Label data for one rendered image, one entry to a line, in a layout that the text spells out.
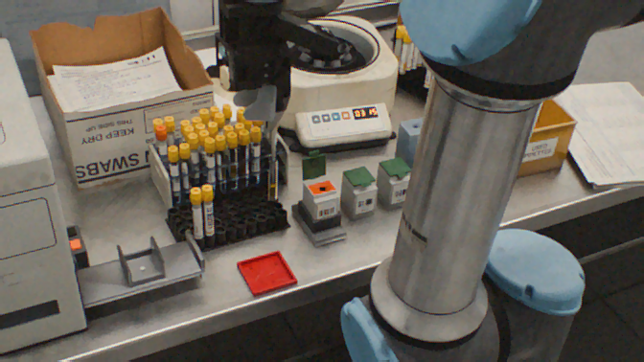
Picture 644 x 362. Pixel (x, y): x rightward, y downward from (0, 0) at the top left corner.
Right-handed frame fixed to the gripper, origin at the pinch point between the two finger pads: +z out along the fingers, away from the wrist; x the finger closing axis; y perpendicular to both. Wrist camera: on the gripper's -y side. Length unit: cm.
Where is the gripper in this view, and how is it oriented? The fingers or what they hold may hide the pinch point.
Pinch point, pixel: (273, 120)
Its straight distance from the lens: 113.6
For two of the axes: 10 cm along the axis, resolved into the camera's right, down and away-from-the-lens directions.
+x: 4.4, 6.1, -6.6
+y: -9.0, 2.6, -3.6
